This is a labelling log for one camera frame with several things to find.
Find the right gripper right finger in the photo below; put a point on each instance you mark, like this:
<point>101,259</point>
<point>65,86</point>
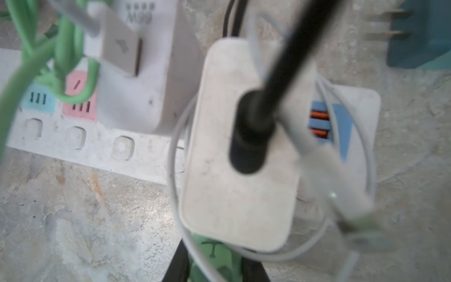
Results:
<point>253,271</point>

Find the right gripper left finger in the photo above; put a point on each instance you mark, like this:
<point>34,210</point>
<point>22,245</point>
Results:
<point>178,269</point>

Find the green charger plug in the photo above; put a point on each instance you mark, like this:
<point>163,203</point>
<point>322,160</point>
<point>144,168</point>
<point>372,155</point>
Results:
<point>227,262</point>

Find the white charger with black cable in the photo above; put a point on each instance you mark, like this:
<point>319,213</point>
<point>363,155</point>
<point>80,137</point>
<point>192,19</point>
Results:
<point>252,211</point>

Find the white multicolour power strip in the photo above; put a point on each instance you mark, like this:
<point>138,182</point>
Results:
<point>52,133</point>

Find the teal charger plug left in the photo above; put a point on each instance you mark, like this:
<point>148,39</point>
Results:
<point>419,35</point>

